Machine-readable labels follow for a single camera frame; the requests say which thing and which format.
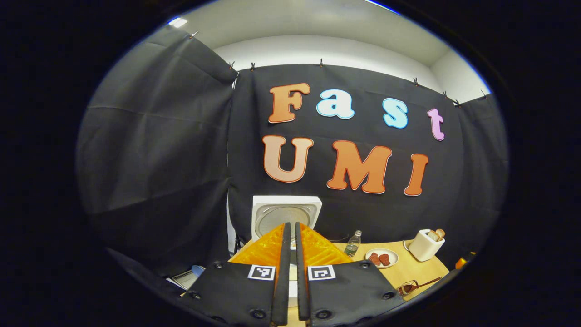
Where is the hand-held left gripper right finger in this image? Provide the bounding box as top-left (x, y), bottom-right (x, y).
top-left (296, 222), bottom-right (404, 327)

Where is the round beige plate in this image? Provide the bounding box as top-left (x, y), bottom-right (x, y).
top-left (365, 248), bottom-right (399, 269)

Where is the white toaster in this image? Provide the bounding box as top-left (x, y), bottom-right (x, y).
top-left (408, 229), bottom-right (445, 262)

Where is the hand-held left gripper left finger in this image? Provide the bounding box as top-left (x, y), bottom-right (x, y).
top-left (188, 223), bottom-right (291, 327)

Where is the brown wooden spoon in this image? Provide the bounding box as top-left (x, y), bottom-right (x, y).
top-left (399, 276), bottom-right (443, 293)

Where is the white rice cooker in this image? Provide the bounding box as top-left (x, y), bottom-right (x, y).
top-left (251, 195), bottom-right (323, 309)

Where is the clear plastic water bottle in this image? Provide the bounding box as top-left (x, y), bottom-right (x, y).
top-left (344, 230), bottom-right (363, 258)

